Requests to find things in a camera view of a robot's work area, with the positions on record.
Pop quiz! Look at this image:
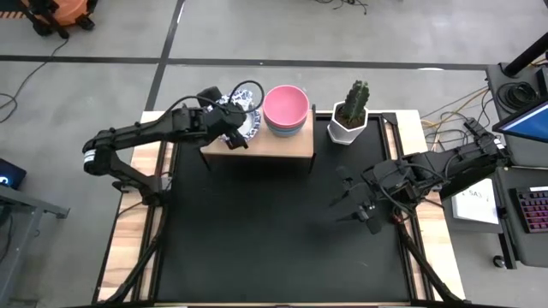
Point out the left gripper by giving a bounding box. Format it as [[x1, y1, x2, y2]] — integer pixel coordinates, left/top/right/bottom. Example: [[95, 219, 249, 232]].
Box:
[[191, 102, 250, 151]]

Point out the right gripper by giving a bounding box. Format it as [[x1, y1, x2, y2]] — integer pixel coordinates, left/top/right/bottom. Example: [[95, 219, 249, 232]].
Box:
[[328, 161, 414, 234]]

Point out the green plastic bowl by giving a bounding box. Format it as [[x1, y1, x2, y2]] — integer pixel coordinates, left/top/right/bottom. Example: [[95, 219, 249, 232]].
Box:
[[268, 121, 306, 135]]

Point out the pink plastic bowl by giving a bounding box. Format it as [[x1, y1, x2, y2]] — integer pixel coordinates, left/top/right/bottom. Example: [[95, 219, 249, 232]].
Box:
[[262, 84, 310, 128]]

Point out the wooden shelf with black legs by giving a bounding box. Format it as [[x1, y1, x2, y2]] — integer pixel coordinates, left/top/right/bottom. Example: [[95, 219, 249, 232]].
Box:
[[200, 104, 317, 175]]

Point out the grey side shelf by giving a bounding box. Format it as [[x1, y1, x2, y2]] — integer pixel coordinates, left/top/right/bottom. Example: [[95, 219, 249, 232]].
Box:
[[443, 183, 504, 234]]

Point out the white hexagonal plant pot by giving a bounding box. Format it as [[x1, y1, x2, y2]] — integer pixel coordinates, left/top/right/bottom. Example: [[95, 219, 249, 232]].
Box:
[[327, 100, 370, 146]]

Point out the black table mat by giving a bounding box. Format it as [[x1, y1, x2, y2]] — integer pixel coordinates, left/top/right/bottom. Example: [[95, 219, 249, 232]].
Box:
[[156, 115, 412, 303]]

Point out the green cactus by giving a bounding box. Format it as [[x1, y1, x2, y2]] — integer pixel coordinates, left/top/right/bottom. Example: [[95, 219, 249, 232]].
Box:
[[340, 79, 372, 125]]

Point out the black diagonal desk strut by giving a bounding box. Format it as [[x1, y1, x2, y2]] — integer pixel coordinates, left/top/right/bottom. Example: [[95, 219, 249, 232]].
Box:
[[440, 169, 513, 200]]

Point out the white paper sign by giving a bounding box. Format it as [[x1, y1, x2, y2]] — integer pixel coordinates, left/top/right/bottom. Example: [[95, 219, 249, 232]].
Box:
[[451, 187, 500, 226]]

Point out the grey equipment cart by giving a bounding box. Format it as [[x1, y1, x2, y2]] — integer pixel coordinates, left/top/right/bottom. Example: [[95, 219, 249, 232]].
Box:
[[485, 62, 548, 168]]

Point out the black backlit keyboard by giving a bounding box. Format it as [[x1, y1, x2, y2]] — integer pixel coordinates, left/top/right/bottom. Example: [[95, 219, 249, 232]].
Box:
[[509, 186, 548, 234]]

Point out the grey keyboard desk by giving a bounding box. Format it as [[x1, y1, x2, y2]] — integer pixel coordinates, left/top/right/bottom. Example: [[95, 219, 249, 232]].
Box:
[[496, 164, 548, 270]]

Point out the computer monitor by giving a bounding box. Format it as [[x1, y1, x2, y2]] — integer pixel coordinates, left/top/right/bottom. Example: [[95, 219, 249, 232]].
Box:
[[491, 100, 548, 145]]

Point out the grey metal desk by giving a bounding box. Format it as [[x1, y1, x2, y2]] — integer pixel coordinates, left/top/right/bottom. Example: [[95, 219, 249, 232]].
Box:
[[0, 183, 72, 308]]

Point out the orange shop vacuum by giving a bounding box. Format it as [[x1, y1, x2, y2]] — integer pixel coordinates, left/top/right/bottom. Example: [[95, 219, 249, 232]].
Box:
[[21, 0, 99, 39]]

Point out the black pole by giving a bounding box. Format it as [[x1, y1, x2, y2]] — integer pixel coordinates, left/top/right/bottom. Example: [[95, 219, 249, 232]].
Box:
[[503, 32, 548, 78]]

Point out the black device with blue light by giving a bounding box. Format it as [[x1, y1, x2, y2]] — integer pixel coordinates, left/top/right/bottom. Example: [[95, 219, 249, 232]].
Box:
[[0, 157, 27, 190]]

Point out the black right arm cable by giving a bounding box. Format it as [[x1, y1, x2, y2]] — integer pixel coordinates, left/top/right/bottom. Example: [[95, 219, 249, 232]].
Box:
[[375, 161, 455, 215]]

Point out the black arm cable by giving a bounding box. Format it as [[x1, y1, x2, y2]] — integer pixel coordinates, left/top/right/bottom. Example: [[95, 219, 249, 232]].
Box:
[[169, 79, 266, 119], [375, 161, 455, 215]]

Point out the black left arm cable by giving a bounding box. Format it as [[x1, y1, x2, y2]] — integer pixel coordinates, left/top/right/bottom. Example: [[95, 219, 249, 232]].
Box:
[[169, 79, 266, 119]]

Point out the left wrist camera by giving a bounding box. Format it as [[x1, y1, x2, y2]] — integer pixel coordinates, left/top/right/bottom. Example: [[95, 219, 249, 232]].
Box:
[[195, 85, 223, 108]]

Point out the yellow floor cable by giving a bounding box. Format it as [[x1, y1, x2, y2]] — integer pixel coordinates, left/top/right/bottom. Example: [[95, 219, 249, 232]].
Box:
[[421, 85, 491, 132]]

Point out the black aluminium frame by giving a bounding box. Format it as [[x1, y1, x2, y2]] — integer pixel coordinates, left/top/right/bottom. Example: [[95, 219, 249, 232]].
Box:
[[92, 100, 468, 308]]

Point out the black cable bundle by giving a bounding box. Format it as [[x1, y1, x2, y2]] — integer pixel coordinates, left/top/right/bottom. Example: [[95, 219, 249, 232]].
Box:
[[314, 0, 370, 16]]

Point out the coiled black cable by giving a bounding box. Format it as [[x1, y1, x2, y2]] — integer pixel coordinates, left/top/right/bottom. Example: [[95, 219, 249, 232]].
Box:
[[496, 80, 541, 113]]

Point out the black floor cable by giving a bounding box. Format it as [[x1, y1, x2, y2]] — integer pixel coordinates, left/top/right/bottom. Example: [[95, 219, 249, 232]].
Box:
[[0, 37, 70, 125]]

